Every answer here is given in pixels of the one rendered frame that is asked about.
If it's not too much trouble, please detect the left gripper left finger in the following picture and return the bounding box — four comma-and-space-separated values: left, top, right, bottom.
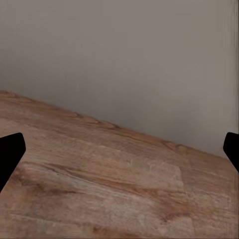
0, 132, 26, 192

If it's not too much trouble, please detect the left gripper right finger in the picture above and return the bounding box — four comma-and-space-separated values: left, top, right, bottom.
223, 132, 239, 173

